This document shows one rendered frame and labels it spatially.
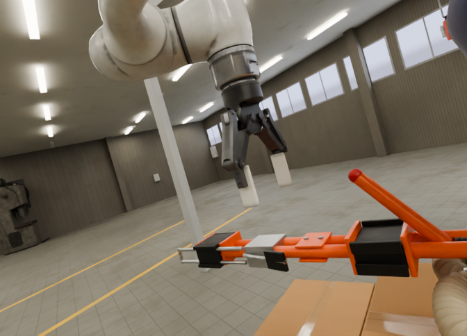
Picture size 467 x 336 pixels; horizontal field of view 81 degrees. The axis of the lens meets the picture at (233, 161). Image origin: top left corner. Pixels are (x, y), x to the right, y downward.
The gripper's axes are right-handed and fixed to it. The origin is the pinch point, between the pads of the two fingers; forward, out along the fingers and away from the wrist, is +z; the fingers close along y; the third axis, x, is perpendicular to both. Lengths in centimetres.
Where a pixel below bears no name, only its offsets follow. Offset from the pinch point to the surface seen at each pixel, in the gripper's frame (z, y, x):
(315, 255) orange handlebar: 12.1, -2.0, -6.6
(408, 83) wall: -63, 865, 12
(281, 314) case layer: 65, 51, 44
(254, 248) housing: 10.6, -2.1, 5.8
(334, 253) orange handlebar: 11.9, -2.0, -9.8
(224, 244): 10.0, -1.1, 14.3
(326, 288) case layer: 65, 73, 30
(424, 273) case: 24.8, 16.7, -18.9
